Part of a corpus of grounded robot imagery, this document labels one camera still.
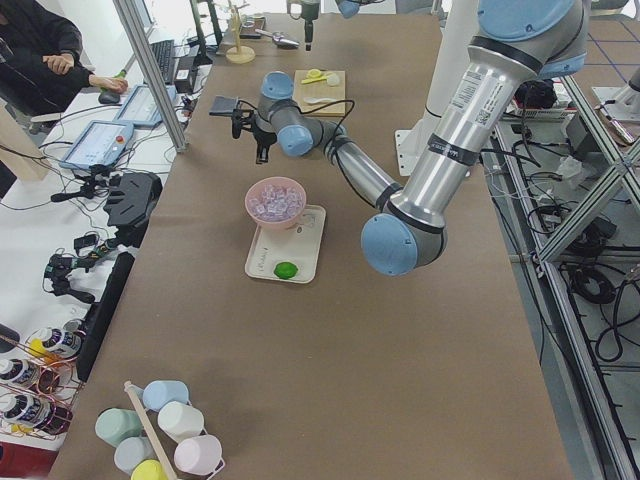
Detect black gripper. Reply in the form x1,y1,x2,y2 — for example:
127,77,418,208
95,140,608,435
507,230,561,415
251,113,276,164
301,2,320,51

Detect clear ice cubes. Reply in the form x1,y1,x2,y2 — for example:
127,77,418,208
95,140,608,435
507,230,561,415
248,183,305,223

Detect white ceramic spoon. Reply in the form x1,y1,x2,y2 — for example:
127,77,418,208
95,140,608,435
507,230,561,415
303,97,338,105

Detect metal ice scoop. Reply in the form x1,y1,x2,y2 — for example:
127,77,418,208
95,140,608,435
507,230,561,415
256,29,300,50

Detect pink bowl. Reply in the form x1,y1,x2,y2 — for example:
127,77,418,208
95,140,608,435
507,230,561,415
244,176,307,230

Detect grey folded cloth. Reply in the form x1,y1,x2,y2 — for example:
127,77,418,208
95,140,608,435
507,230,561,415
209,95,239,117

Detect yellow plastic knife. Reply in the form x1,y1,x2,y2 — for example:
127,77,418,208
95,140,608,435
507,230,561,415
301,72,329,85

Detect white steamed bun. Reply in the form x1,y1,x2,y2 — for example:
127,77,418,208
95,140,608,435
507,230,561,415
326,73,340,86

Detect bamboo cutting board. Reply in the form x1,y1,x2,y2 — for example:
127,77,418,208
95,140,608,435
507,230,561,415
292,69,347,117

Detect wooden cup tree stand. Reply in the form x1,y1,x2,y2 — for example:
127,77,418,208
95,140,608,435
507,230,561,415
225,1,255,64

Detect cream rabbit tray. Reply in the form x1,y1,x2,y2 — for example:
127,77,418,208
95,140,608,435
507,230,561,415
245,205,326,284

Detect green lime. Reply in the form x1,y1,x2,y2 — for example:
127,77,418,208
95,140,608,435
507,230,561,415
273,261,299,280

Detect blue teach pendant far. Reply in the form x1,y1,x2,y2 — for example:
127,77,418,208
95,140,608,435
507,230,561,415
114,84,162,128

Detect blue teach pendant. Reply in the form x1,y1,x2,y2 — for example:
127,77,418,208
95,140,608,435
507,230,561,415
59,120,134,170
114,84,162,128

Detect black keyboard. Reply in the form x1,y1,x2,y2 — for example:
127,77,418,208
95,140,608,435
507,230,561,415
150,39,176,84

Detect blue teach pendant near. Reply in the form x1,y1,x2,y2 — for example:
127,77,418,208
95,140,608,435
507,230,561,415
59,120,134,170

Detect seated person in black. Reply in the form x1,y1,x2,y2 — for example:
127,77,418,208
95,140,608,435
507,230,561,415
1,1,128,115

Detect light blue mug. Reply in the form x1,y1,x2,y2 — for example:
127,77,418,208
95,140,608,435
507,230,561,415
142,380,190,412

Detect wooden mug rack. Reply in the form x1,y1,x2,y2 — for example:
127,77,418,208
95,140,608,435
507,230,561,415
124,380,178,480

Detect white mug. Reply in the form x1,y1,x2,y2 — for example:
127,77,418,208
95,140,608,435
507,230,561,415
157,401,204,443

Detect pink mug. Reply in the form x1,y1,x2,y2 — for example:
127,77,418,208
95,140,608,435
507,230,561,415
174,435,224,475

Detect green mug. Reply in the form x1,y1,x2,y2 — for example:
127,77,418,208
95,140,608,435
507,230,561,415
94,408,143,447

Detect grey blue mug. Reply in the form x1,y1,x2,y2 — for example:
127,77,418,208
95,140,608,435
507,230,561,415
114,437,155,475

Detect yellow mug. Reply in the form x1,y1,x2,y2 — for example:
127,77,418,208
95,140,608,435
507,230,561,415
130,459,168,480

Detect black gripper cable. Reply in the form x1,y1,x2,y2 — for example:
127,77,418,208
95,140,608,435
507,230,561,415
230,98,357,191

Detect aluminium frame post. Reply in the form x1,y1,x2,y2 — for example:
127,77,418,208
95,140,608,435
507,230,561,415
113,0,187,153

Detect copper wire bottle rack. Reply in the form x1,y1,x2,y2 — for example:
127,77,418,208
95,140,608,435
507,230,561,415
1,327,83,440

